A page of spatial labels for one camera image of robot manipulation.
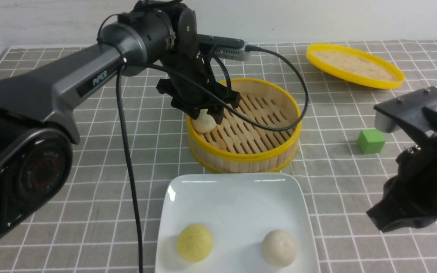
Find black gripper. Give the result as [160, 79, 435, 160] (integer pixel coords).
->
[156, 52, 241, 125]

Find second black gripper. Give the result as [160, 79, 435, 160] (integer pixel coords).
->
[366, 110, 437, 233]

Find beige steamed bun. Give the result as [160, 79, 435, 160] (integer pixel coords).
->
[191, 109, 217, 134]

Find white steamed bun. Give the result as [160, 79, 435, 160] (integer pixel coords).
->
[261, 229, 298, 268]

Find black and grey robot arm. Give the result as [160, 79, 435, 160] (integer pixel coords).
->
[0, 0, 437, 239]

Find white square plate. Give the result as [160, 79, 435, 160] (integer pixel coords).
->
[154, 173, 321, 273]

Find yellow steamed bun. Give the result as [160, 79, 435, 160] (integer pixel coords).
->
[176, 224, 213, 263]

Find yellow-rimmed bamboo steamer basket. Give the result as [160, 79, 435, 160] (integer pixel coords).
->
[187, 78, 302, 173]

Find green cube block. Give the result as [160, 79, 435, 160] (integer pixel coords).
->
[357, 129, 385, 154]

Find yellow-rimmed bamboo steamer lid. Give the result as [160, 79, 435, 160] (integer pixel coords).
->
[305, 43, 406, 89]

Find grey checkered tablecloth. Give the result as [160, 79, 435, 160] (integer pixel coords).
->
[0, 41, 437, 273]

